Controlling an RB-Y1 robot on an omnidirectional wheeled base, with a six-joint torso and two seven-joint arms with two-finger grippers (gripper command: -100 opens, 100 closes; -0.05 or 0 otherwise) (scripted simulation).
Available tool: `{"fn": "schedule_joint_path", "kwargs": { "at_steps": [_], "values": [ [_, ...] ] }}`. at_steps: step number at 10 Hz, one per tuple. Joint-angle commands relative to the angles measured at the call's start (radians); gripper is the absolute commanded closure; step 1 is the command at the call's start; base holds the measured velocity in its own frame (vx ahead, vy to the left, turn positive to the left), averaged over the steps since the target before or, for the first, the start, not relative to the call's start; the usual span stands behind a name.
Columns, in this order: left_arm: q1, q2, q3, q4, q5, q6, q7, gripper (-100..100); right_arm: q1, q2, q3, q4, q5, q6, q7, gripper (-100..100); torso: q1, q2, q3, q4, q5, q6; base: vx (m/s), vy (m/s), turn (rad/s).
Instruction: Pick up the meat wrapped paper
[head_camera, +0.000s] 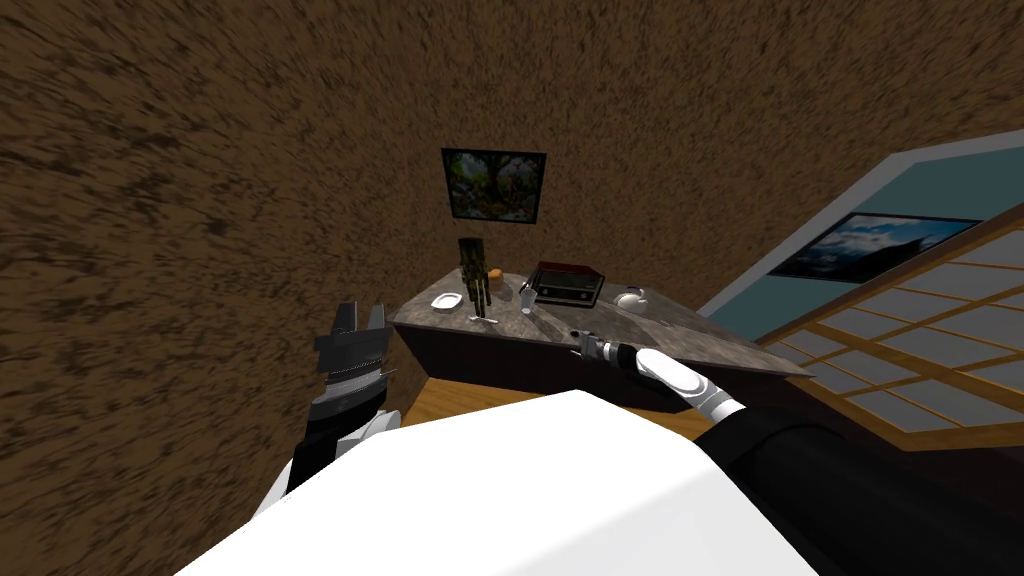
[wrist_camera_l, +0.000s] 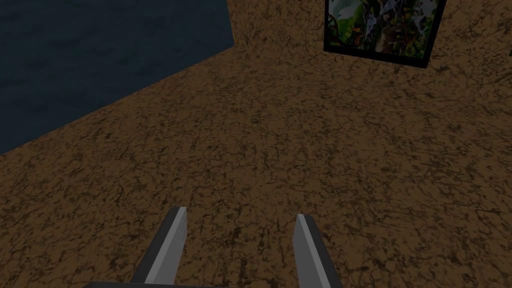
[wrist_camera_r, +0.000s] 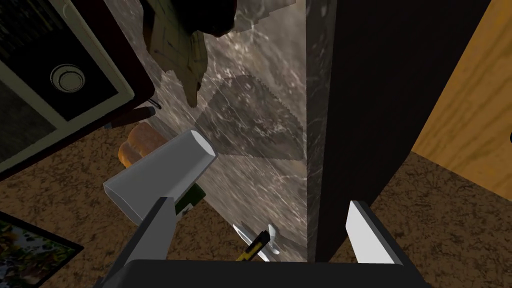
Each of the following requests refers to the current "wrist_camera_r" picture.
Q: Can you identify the green and white box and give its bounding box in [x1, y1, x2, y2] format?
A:
[174, 183, 207, 219]

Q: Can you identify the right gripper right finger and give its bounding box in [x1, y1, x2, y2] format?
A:
[344, 200, 405, 266]

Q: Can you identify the yellow black handled utensil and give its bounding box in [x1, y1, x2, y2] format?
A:
[235, 223, 281, 263]

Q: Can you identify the black framed picture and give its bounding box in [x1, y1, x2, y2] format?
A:
[0, 211, 85, 288]

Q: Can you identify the white cup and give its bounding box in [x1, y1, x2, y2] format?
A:
[103, 128, 219, 227]

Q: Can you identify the dark sink with cream rim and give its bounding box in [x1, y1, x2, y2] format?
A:
[0, 0, 157, 182]

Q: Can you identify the brown bread loaf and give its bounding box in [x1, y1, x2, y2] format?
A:
[117, 121, 169, 169]

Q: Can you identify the dark brown utensil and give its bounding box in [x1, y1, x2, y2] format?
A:
[104, 98, 163, 130]

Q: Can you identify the silver knife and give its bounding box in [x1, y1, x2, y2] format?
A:
[232, 223, 271, 263]

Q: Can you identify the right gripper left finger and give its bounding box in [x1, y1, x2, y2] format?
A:
[114, 196, 177, 267]

